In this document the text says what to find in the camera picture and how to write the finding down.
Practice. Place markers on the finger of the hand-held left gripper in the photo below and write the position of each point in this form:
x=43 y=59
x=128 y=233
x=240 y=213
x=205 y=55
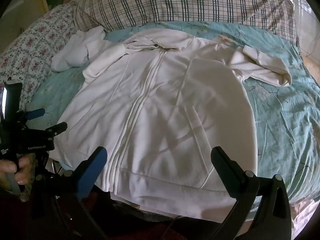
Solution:
x=58 y=128
x=37 y=113

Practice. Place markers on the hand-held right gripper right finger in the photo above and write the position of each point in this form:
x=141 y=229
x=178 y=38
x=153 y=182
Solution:
x=225 y=170

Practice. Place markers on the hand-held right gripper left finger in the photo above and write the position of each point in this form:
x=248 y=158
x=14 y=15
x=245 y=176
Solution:
x=91 y=172

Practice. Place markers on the person's left hand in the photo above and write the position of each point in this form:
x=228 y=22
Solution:
x=15 y=166

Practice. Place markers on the person's red clothing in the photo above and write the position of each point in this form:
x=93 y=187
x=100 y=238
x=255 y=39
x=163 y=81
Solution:
x=130 y=226

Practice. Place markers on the floral pillow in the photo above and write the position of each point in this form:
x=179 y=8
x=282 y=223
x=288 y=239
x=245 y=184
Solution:
x=37 y=42

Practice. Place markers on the teal floral bed sheet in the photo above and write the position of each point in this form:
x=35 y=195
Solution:
x=287 y=120

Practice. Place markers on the plaid pillow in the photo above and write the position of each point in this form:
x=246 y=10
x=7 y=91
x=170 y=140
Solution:
x=175 y=0

